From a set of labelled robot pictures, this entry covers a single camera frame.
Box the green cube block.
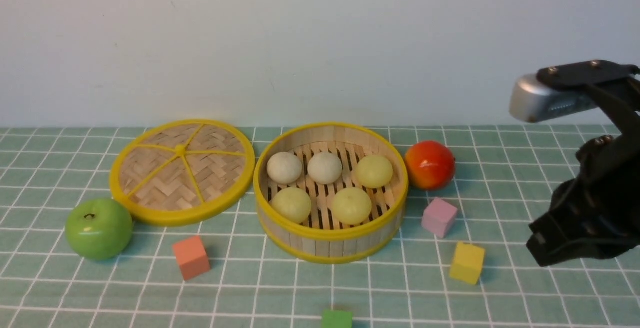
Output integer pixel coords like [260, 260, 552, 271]
[321, 309, 354, 328]

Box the pink cube block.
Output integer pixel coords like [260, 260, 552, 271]
[421, 197, 459, 239]

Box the green apple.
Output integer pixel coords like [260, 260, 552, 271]
[64, 197, 134, 261]

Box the yellow bun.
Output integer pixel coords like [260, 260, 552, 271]
[329, 187, 373, 225]
[354, 155, 394, 189]
[270, 187, 313, 224]

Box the yellow cube block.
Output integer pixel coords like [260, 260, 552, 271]
[448, 242, 486, 285]

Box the red orange tomato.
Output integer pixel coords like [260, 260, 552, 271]
[404, 141, 457, 191]

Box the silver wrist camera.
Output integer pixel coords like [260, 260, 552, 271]
[509, 74, 597, 123]

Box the white bun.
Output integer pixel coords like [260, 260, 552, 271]
[266, 151, 304, 185]
[306, 151, 343, 185]

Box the bamboo steamer tray yellow rim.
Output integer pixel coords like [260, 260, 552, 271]
[253, 122, 409, 264]

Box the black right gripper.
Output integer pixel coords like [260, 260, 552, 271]
[526, 60, 639, 267]

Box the woven bamboo steamer lid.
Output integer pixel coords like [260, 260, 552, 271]
[109, 119, 256, 227]

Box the orange cube block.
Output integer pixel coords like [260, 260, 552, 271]
[172, 235, 211, 281]

